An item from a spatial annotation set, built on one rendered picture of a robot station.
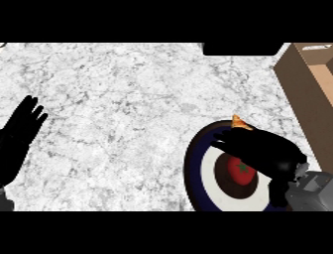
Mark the black appliance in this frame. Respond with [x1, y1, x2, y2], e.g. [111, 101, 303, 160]
[201, 43, 284, 57]

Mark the round dark-rimmed white plate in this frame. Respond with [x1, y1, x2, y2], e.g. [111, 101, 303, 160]
[182, 119, 291, 212]

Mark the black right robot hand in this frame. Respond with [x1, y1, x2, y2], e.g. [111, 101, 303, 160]
[209, 127, 309, 208]

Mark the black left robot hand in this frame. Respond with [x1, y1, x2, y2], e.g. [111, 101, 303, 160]
[0, 94, 49, 189]

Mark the brown cardboard box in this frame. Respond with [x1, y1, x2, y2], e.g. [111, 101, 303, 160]
[271, 43, 333, 185]

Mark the red tomato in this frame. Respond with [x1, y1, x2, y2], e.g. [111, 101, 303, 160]
[226, 156, 256, 187]

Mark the orange pizza slice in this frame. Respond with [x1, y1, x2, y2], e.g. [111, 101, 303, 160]
[231, 113, 253, 131]

